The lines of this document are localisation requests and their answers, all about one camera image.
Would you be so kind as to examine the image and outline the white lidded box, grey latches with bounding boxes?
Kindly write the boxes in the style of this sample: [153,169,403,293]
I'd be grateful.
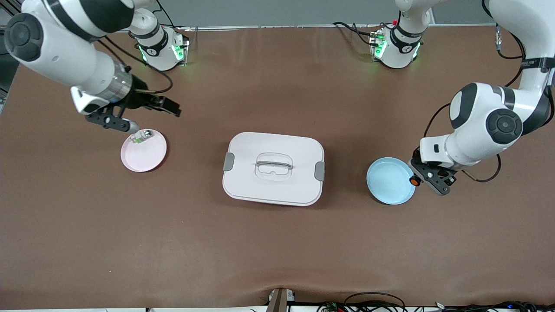
[222,132,326,207]

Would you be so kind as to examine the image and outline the round light blue plate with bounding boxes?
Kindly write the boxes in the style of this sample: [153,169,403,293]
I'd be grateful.
[366,157,416,205]

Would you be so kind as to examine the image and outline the round pink plate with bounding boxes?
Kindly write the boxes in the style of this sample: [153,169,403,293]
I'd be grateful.
[121,129,168,173]

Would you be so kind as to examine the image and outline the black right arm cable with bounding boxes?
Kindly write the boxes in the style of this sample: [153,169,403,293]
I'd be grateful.
[102,37,174,94]

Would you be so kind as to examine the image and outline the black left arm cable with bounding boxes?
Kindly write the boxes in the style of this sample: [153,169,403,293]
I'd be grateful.
[423,0,555,182]

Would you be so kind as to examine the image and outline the aluminium table edge rail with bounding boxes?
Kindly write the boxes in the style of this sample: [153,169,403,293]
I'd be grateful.
[93,24,532,32]

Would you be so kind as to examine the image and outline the black looped cable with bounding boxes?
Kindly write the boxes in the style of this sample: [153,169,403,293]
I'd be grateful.
[344,292,407,312]

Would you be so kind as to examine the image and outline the black cable at arm base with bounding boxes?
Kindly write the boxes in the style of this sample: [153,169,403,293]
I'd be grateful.
[333,21,378,46]

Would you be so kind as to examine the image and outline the black cable bundle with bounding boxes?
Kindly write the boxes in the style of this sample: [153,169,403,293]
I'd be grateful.
[434,300,555,312]

